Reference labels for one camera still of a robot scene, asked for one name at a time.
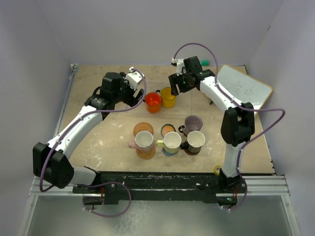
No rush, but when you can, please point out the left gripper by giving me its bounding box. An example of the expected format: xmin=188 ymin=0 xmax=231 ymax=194
xmin=112 ymin=73 xmax=144 ymax=108

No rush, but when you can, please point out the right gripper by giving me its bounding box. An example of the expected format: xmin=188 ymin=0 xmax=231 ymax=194
xmin=169 ymin=70 xmax=195 ymax=96

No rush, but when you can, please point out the yellow mug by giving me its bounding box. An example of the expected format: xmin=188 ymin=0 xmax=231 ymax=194
xmin=156 ymin=87 xmax=176 ymax=108

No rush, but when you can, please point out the woven rattan coaster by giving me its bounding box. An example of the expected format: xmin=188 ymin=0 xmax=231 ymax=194
xmin=133 ymin=122 xmax=154 ymax=137
xmin=136 ymin=146 xmax=156 ymax=160

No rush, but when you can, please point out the purple grey mug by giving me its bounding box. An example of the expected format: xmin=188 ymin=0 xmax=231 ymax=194
xmin=178 ymin=115 xmax=203 ymax=136

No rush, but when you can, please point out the orange black rimmed coaster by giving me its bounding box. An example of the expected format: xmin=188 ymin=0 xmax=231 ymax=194
xmin=160 ymin=124 xmax=176 ymax=138

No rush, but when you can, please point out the pink mug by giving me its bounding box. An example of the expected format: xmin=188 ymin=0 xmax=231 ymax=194
xmin=128 ymin=131 xmax=154 ymax=153

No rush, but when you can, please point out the black mug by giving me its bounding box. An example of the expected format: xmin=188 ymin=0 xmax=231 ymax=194
xmin=180 ymin=131 xmax=205 ymax=149

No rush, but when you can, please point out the olive green mug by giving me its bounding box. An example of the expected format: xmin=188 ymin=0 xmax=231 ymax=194
xmin=156 ymin=132 xmax=182 ymax=153

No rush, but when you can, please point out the dark wooden coaster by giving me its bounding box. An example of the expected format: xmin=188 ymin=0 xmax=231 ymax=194
xmin=184 ymin=148 xmax=201 ymax=155

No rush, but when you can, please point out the blue smiley coaster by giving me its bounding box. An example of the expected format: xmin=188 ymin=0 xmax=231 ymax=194
xmin=162 ymin=148 xmax=178 ymax=156

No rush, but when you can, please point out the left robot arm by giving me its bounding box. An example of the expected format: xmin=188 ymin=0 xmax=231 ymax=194
xmin=32 ymin=67 xmax=146 ymax=193

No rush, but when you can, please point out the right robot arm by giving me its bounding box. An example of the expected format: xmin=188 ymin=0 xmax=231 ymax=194
xmin=168 ymin=57 xmax=255 ymax=192

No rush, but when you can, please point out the green object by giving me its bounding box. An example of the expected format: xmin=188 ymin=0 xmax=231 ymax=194
xmin=201 ymin=60 xmax=210 ymax=66

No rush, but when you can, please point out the clear plastic tray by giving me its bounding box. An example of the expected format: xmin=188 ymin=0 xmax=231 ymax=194
xmin=127 ymin=82 xmax=191 ymax=117

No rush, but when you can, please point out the orange mug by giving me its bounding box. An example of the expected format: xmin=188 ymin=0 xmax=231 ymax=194
xmin=144 ymin=92 xmax=162 ymax=113

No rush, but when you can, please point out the small whiteboard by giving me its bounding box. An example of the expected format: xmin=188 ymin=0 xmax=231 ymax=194
xmin=205 ymin=63 xmax=273 ymax=116

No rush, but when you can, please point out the yellow tape roll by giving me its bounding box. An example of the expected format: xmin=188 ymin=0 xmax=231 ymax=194
xmin=213 ymin=165 xmax=222 ymax=176

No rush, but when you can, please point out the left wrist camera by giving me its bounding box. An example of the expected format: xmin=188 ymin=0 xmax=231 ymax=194
xmin=125 ymin=67 xmax=145 ymax=90

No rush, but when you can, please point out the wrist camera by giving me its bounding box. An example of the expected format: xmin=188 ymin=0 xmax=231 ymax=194
xmin=171 ymin=58 xmax=186 ymax=76
xmin=125 ymin=67 xmax=145 ymax=90

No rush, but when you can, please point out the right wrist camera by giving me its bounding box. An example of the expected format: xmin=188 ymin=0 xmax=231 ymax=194
xmin=171 ymin=58 xmax=186 ymax=76

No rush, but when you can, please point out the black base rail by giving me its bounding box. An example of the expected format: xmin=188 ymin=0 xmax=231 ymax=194
xmin=41 ymin=169 xmax=254 ymax=206

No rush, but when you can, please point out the aluminium frame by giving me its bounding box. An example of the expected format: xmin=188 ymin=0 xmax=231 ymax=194
xmin=33 ymin=68 xmax=300 ymax=236

